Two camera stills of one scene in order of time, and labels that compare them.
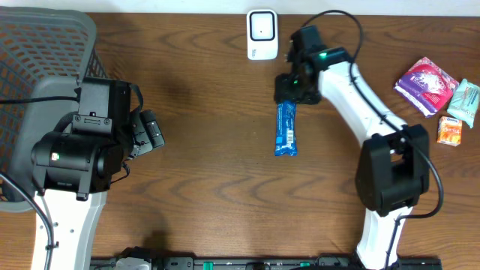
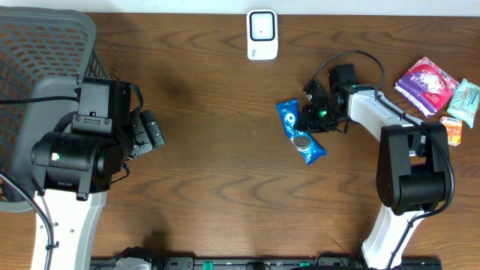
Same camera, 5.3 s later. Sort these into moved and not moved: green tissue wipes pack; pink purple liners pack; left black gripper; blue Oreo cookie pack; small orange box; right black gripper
Moved: blue Oreo cookie pack; right black gripper
Not moved: small orange box; green tissue wipes pack; left black gripper; pink purple liners pack
